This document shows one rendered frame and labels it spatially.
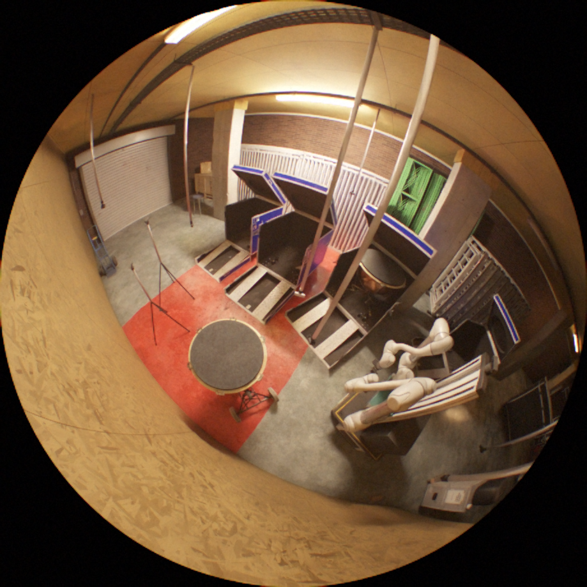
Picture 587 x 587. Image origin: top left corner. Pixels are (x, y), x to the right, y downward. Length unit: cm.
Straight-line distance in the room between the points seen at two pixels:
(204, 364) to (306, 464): 165
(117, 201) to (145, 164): 144
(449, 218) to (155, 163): 767
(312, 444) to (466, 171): 415
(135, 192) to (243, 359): 628
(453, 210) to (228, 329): 336
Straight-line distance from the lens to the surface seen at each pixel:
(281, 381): 232
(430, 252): 212
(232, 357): 155
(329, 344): 258
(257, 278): 300
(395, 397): 98
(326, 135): 540
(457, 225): 319
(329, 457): 246
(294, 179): 244
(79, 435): 83
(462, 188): 314
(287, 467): 237
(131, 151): 674
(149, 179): 696
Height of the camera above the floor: 225
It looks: 48 degrees down
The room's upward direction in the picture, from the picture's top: 15 degrees clockwise
